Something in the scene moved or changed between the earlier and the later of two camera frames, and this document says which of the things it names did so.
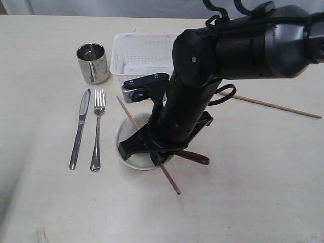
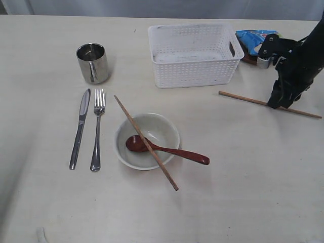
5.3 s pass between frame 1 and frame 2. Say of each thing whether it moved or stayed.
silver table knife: stayed
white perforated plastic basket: moved
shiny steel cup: stayed
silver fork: stayed
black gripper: moved
